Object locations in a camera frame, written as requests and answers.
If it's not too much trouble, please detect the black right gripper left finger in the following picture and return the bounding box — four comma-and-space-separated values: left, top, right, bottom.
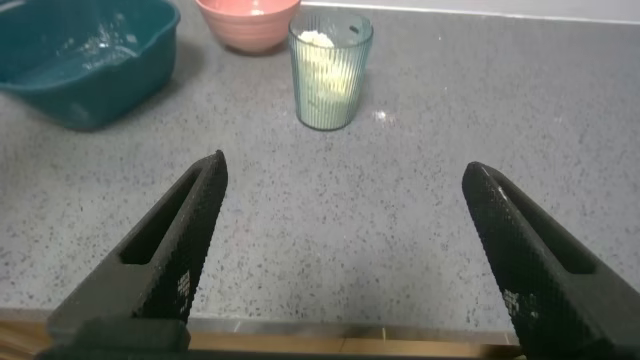
47, 149, 229, 351

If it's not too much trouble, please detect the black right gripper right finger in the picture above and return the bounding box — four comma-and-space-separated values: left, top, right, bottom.
461, 160, 640, 360

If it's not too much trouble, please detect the clear ribbed cup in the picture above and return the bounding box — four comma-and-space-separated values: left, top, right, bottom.
287, 10, 375, 132

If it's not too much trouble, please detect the white powder heap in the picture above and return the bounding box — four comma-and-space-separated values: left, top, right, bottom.
297, 29, 352, 126

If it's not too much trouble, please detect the pink bowl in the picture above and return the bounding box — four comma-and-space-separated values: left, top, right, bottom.
194, 0, 302, 55

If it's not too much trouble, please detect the teal plastic tub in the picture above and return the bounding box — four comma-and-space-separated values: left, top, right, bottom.
0, 0, 181, 132

